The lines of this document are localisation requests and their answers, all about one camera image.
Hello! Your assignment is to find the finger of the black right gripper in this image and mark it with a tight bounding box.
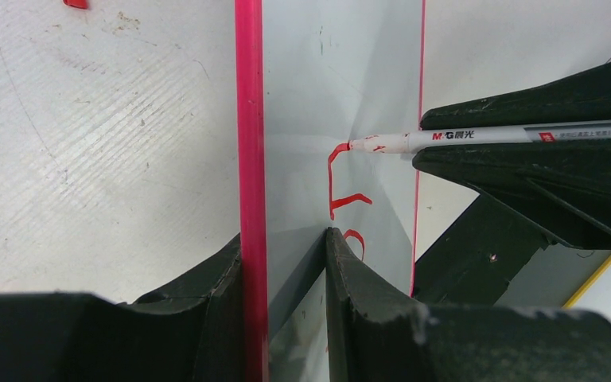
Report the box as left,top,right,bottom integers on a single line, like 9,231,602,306
412,139,611,250
420,62,611,131

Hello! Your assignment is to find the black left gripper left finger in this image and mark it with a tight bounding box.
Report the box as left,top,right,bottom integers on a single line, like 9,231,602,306
0,237,243,381

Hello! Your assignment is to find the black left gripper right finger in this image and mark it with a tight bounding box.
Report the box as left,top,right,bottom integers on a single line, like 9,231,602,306
325,228,611,381

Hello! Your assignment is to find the red whiteboard marker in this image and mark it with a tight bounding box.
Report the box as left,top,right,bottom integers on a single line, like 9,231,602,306
343,120,611,154

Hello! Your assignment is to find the pink framed whiteboard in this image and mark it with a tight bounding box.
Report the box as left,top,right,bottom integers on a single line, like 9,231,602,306
235,1,426,381

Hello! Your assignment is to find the red marker cap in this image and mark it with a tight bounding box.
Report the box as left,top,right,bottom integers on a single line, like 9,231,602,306
63,0,89,10

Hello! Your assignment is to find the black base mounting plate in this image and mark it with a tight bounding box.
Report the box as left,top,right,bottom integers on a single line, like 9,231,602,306
411,196,550,306

